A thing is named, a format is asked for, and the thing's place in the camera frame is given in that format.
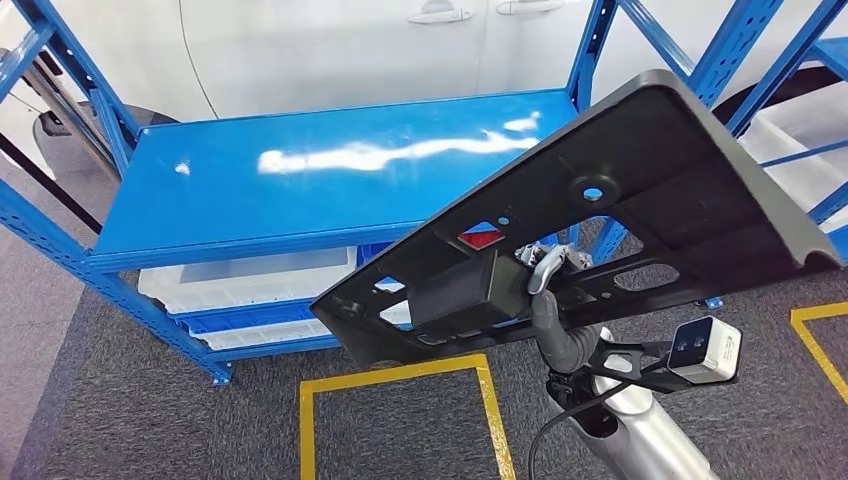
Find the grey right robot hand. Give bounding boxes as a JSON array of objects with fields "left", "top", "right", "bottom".
[{"left": 515, "top": 242, "right": 594, "bottom": 374}]

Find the black plastic car part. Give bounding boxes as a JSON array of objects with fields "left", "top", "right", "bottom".
[{"left": 309, "top": 68, "right": 844, "bottom": 370}]

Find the blue steel shelf rack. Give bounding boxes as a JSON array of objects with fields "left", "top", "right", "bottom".
[{"left": 0, "top": 0, "right": 786, "bottom": 387}]

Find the blue wheeled shelf rack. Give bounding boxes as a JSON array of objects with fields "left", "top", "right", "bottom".
[{"left": 722, "top": 0, "right": 848, "bottom": 266}]

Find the red cloth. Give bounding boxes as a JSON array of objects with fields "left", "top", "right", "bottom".
[{"left": 457, "top": 221, "right": 506, "bottom": 252}]

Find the yellow floor tape square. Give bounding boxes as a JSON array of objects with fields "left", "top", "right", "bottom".
[{"left": 298, "top": 352, "right": 518, "bottom": 480}]

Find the translucent white plastic bin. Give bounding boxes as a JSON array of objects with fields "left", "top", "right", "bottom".
[{"left": 137, "top": 246, "right": 359, "bottom": 316}]

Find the large white plastic bin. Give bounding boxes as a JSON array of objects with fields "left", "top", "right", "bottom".
[{"left": 738, "top": 82, "right": 848, "bottom": 233}]

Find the white car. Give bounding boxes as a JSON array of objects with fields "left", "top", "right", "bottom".
[{"left": 0, "top": 0, "right": 848, "bottom": 181}]

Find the black slanted pole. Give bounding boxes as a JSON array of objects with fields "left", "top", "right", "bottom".
[{"left": 0, "top": 131, "right": 104, "bottom": 234}]

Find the black camera bracket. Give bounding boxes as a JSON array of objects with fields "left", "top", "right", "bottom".
[{"left": 586, "top": 337, "right": 740, "bottom": 397}]

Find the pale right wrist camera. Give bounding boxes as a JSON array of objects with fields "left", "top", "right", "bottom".
[{"left": 665, "top": 315, "right": 744, "bottom": 388}]

